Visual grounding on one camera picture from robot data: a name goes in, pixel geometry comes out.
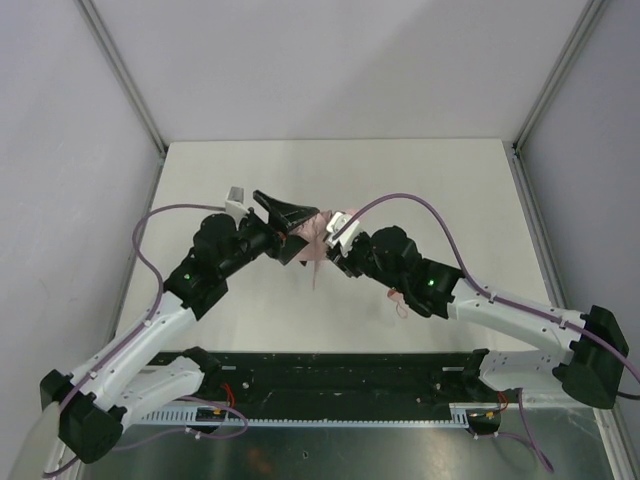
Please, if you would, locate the pink folding umbrella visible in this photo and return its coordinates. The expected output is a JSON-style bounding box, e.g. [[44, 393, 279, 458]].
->
[[293, 210, 409, 319]]

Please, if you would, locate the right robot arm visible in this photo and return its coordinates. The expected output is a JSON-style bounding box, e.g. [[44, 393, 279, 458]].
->
[[325, 226, 629, 409]]

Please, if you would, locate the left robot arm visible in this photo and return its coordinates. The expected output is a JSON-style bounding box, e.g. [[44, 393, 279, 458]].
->
[[40, 188, 320, 464]]

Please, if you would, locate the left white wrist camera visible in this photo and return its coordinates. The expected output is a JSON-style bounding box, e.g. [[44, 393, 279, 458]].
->
[[225, 186, 249, 223]]

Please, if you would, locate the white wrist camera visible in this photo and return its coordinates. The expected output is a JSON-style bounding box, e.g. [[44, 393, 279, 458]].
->
[[324, 212, 362, 255], [225, 186, 249, 223]]

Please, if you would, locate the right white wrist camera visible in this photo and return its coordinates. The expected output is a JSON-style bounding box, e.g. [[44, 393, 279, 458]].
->
[[324, 212, 362, 255]]

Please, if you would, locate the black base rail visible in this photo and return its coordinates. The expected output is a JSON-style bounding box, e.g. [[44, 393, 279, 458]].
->
[[195, 350, 516, 420]]

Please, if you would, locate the white slotted cable duct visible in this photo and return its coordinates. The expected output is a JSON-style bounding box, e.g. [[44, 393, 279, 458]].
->
[[135, 403, 483, 429]]

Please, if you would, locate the left aluminium frame post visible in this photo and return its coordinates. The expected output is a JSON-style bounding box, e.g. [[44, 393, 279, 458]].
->
[[74, 0, 168, 158]]

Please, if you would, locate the aluminium frame post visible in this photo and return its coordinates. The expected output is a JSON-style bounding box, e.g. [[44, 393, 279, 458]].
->
[[74, 0, 168, 158], [510, 0, 612, 151]]

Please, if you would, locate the right aluminium frame post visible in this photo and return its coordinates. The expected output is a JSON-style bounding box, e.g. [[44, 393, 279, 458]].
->
[[510, 0, 612, 151]]

